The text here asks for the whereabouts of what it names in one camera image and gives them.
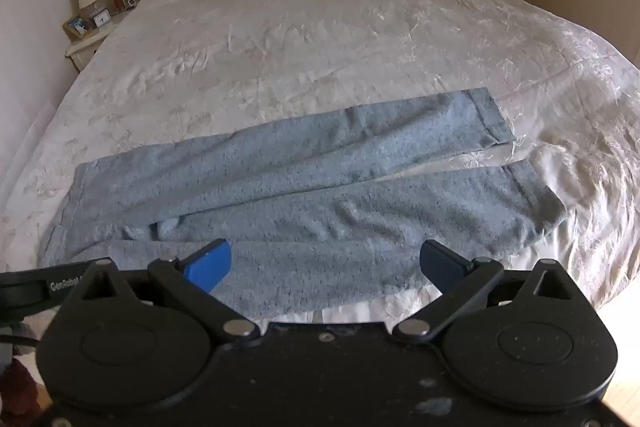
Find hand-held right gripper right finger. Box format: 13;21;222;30
392;239;574;344

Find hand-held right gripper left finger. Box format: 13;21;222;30
79;238;262;342

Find grey-blue knit pants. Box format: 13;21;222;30
42;88;568;315

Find red patterned cloth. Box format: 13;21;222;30
0;354;48;427

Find cream bedside table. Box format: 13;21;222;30
65;4;146;74

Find bed with white embroidered bedspread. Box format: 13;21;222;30
0;0;640;314

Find black cable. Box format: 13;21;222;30
0;331;42;350

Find wooden photo frame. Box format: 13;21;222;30
62;16;89;40

